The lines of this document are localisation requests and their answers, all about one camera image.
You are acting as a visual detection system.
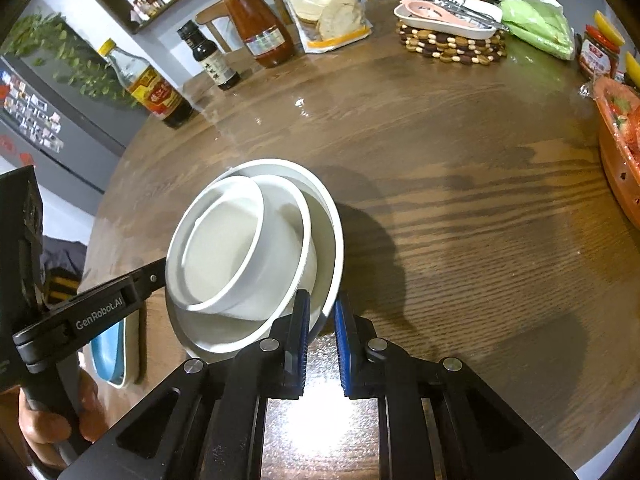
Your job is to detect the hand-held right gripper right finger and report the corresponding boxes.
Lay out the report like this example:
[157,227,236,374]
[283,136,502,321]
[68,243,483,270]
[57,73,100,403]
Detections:
[334,291,576,480]

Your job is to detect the chili jar with yellow lid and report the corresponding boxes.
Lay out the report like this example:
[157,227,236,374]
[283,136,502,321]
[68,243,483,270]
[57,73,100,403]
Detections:
[577,10,626,81]

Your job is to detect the dark jar with yellow lid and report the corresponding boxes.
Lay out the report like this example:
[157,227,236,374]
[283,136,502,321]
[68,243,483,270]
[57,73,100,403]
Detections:
[622,50,640,86]

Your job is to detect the pink spoon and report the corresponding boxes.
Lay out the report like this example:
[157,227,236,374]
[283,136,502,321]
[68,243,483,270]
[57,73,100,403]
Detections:
[400,0,476,26]

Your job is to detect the flour bag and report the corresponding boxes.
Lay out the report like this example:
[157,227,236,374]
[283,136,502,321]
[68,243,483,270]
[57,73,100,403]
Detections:
[260,0,375,54]

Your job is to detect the small shallow white bowl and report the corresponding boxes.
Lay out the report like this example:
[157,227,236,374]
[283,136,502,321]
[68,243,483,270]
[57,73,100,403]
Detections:
[181,180,265,311]

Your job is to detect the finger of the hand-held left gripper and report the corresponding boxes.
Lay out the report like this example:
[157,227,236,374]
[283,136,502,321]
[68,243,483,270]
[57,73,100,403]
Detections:
[12,259,167,368]

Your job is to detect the grey fridge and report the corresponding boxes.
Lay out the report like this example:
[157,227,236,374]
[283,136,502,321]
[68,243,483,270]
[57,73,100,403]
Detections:
[0,55,126,196]

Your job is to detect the blue dish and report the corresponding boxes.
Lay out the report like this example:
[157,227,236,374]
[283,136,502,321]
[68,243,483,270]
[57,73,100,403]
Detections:
[90,317,128,388]

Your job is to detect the white oval dish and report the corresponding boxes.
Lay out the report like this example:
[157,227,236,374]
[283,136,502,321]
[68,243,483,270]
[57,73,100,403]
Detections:
[393,0,503,38]

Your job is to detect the vinegar bottle with yellow cap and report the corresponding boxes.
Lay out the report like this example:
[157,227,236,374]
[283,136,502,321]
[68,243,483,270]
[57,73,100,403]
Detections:
[97,38,196,129]

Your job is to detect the orange plastic basket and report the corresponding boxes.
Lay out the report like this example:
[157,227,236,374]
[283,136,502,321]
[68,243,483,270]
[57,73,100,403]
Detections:
[592,76,640,226]

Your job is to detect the small dark soy sauce bottle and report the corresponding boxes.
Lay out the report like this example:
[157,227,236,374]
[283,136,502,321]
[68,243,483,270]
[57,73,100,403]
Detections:
[177,20,241,92]

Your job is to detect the trailing green vine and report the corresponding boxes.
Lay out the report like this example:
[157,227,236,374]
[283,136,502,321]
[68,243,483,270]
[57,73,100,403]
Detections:
[5,12,146,111]

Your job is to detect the wide white bowl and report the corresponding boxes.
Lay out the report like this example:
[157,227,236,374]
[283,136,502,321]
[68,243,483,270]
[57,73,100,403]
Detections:
[166,159,346,362]

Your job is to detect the red sauce bottle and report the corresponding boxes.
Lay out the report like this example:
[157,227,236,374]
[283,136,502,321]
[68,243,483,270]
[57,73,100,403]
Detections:
[214,0,295,68]

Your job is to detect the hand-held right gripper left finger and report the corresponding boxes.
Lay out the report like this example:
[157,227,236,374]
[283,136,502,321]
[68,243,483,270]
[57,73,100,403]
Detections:
[65,289,312,480]

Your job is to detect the large blue patterned plate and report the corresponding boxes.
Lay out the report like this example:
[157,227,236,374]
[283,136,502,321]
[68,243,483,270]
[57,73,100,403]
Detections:
[120,305,146,388]

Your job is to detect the metal tongs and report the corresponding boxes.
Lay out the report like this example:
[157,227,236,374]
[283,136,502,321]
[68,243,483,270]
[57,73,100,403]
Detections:
[425,0,506,28]

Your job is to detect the small deep white bowl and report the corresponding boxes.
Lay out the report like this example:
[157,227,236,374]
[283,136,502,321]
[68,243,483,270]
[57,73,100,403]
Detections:
[165,175,267,314]

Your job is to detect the person's left hand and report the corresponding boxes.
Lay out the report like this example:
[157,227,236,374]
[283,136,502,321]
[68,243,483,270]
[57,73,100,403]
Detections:
[19,374,109,446]

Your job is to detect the medium white bowl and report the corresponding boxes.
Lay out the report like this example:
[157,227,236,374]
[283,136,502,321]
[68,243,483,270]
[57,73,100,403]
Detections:
[200,174,319,322]

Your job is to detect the beaded wooden trivet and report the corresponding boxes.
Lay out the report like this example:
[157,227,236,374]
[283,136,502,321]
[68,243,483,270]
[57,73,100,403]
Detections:
[396,19,507,67]

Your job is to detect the striped cushion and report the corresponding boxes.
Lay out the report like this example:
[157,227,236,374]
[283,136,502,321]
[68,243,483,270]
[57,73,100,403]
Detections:
[47,270,81,306]

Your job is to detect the green bag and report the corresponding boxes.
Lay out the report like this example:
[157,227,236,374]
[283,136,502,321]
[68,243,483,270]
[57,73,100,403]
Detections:
[495,0,576,61]

